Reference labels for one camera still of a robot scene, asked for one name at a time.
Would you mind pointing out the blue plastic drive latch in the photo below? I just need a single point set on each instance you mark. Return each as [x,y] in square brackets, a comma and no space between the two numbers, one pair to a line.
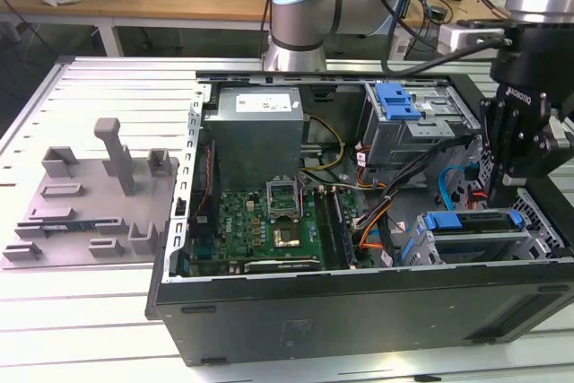
[397,100]

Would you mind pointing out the wooden workbench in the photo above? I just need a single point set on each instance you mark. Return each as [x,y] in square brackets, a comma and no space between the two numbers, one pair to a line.
[157,4]

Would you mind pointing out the black RAM slot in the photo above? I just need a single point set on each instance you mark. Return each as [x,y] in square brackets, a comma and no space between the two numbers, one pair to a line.
[324,226]

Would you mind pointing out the grey parts rack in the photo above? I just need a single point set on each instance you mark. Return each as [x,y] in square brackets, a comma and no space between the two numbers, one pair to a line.
[89,203]

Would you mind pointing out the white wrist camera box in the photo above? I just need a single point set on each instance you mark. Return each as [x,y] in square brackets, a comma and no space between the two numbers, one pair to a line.
[455,37]

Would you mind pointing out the grey power supply unit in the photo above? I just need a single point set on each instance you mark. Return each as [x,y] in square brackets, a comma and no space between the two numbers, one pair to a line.
[255,150]

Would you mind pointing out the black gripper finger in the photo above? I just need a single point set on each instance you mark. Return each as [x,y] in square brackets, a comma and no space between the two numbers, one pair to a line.
[536,163]
[495,145]

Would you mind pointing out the green motherboard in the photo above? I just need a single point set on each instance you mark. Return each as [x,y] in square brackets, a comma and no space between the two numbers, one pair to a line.
[242,230]

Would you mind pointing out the dark installed RAM stick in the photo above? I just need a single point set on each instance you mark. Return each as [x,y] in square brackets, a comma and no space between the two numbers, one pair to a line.
[343,230]

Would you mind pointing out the metal disk bay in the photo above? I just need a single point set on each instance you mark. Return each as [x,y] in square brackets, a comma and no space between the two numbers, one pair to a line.
[538,244]

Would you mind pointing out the black PC case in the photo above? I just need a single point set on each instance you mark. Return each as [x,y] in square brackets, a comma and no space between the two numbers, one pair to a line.
[314,315]

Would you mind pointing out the hard disk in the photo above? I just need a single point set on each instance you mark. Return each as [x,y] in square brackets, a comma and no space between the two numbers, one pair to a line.
[444,220]

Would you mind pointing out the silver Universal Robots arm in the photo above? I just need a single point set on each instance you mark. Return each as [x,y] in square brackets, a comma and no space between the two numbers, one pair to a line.
[305,11]

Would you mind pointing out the black graphics card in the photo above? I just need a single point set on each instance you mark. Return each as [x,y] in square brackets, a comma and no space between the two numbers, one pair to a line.
[282,265]

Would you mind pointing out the CPU socket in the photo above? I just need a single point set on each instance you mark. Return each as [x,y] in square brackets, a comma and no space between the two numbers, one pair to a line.
[286,237]

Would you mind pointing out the RAM stick with blue label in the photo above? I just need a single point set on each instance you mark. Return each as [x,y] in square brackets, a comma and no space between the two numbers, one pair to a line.
[67,226]

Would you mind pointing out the metal optical drive cage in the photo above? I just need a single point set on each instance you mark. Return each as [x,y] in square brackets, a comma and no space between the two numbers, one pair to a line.
[403,141]

